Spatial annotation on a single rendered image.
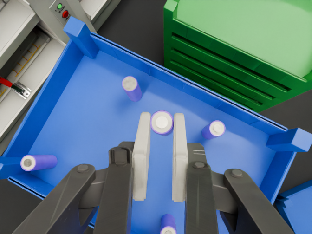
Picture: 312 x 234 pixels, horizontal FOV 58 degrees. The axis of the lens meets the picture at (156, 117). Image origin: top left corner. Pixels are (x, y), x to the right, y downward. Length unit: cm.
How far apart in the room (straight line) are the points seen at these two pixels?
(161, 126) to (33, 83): 63
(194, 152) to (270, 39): 47
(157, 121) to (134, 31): 76
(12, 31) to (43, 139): 29
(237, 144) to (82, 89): 22
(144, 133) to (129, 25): 80
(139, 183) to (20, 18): 52
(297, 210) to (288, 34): 53
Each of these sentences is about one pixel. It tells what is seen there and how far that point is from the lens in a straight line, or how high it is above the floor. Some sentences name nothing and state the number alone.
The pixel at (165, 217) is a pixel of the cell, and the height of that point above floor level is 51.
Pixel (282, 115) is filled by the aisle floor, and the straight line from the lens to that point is 94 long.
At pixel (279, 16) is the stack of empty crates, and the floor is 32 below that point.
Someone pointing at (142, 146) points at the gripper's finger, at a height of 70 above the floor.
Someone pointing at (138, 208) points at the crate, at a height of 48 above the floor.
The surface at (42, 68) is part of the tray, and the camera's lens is 80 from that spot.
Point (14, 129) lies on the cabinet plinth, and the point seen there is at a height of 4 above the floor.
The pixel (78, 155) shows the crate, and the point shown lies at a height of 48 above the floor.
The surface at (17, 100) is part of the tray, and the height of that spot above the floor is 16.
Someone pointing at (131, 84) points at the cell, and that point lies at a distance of 32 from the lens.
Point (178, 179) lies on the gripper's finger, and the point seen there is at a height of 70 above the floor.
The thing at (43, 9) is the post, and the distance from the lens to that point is 65.
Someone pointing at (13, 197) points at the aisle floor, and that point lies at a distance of 98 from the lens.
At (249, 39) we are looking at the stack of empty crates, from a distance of 61.
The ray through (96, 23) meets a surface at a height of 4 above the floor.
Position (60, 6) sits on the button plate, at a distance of 67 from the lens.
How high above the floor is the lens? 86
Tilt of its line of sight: 82 degrees down
